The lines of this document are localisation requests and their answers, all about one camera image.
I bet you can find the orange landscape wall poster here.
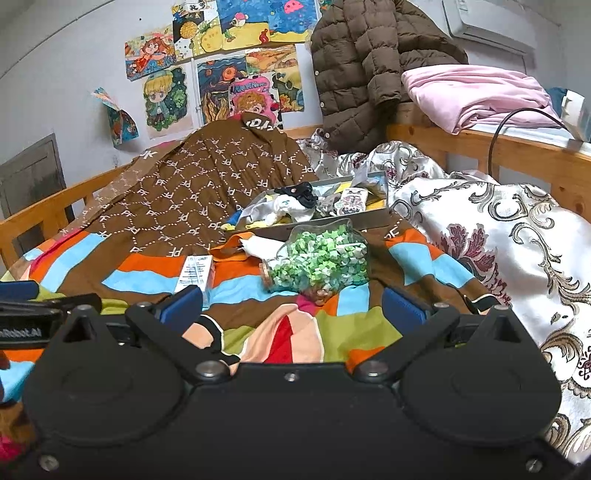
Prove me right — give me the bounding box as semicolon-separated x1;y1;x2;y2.
247;44;298;75

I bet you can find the small white carton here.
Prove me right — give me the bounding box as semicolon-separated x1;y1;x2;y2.
173;254;215;296

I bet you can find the pink character wall poster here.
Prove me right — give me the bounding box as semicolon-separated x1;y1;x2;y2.
229;76;280;132

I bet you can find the yellow cheese wall poster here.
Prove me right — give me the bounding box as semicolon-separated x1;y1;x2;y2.
173;0;225;61

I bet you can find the blonde character wall poster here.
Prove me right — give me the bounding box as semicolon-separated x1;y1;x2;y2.
141;65;195;139

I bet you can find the red-haired character wall poster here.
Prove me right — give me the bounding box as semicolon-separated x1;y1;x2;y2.
124;28;178;81

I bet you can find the white air conditioner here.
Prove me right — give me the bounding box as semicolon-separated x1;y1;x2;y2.
441;0;541;51

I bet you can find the wooden bed frame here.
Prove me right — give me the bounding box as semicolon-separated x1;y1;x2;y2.
0;104;591;273

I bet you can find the white fluffy cloth blue print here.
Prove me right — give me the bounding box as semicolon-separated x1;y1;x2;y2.
271;196;302;219

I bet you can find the pink folded blanket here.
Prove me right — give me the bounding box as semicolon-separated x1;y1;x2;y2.
401;65;561;136

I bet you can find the silver floral quilt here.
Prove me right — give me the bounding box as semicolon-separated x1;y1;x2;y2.
295;129;591;464

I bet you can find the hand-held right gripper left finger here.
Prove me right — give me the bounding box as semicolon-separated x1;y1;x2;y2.
46;285;241;381

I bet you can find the grey shallow box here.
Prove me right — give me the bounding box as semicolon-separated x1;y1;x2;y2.
226;171;393;241

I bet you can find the blue beach wall poster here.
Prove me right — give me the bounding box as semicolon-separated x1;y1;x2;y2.
217;0;321;47

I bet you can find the colourful paper wall craft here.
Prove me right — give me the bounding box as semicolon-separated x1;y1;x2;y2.
91;88;139;148

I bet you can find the white power adapter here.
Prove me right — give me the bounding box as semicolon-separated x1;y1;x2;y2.
561;90;591;141

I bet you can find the black sock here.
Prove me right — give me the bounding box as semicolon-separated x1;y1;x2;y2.
274;182;319;208

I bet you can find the cartoon character plush pad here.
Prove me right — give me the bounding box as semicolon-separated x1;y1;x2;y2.
332;187;370;215

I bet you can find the white plastic mask package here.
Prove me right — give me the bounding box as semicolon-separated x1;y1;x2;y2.
240;234;280;259

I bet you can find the jar of green paper stars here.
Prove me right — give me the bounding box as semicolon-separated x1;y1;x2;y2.
261;220;370;305

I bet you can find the black cable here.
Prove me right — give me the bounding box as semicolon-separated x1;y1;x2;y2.
487;107;564;175

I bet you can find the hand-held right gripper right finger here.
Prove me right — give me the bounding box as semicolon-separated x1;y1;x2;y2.
344;287;541;381

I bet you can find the blue yellow printed cloth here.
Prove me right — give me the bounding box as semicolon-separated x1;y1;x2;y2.
221;210;259;232

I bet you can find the grey door panel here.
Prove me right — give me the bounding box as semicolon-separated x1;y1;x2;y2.
0;134;75;222

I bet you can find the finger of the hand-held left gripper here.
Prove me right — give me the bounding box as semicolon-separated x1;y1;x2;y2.
0;293;101;317
0;280;41;302

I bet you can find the brown puffer jacket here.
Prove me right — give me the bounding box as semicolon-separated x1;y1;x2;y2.
310;0;469;155

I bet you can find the brown colourful printed blanket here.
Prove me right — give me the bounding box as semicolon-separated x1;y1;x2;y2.
0;117;509;462

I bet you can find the orange fish wall poster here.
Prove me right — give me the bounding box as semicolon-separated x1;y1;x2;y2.
196;55;250;125

